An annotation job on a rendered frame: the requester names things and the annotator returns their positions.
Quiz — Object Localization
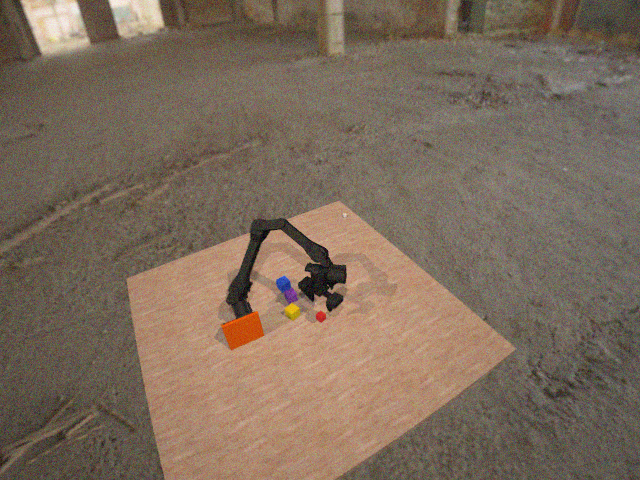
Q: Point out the purple cube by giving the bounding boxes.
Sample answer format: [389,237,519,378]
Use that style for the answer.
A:
[284,288,298,304]

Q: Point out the yellow block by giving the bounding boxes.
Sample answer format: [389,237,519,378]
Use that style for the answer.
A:
[284,303,300,321]

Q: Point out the blue block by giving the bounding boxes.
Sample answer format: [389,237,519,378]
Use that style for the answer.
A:
[276,276,291,293]

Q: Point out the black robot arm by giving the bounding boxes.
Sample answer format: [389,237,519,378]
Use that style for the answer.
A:
[226,218,347,319]

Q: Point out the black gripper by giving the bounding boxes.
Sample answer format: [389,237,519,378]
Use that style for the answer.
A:
[298,276,344,312]

